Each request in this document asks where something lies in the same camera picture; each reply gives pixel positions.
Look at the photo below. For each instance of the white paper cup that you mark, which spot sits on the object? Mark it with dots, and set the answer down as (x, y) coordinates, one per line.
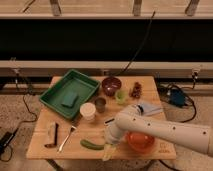
(88, 110)

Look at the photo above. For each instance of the silver fork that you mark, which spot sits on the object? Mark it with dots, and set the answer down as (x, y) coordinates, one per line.
(72, 128)

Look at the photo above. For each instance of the blue power adapter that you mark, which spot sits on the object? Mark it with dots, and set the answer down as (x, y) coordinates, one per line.
(177, 98)

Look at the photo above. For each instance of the black power brick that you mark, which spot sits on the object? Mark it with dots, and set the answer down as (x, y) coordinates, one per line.
(5, 140)

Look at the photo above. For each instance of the dark red bowl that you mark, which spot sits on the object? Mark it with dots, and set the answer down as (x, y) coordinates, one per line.
(110, 85)

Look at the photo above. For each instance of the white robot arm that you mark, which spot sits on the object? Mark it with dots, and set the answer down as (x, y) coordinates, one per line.
(198, 138)

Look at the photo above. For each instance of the green sponge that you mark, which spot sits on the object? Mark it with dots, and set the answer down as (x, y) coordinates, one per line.
(69, 99)

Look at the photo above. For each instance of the light blue cloth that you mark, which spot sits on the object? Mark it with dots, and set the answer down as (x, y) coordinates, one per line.
(148, 109)

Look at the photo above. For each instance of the light green cup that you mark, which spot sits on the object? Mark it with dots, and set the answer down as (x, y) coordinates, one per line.
(120, 96)

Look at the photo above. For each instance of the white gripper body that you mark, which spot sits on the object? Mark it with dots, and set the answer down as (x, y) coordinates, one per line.
(112, 136)

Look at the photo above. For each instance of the green plastic tray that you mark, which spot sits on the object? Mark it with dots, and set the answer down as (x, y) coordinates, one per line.
(72, 81)

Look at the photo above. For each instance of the orange plastic bowl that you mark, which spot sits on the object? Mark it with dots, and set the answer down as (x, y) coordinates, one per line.
(140, 142)

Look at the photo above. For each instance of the grey metal cup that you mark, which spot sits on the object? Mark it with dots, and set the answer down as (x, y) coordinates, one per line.
(100, 104)

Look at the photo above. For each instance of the wooden table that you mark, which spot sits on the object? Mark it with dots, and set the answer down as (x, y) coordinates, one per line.
(94, 131)

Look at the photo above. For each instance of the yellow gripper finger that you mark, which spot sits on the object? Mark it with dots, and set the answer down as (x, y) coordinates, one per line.
(105, 153)
(112, 150)

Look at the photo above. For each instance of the green pepper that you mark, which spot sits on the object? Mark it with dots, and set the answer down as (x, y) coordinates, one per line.
(87, 144)

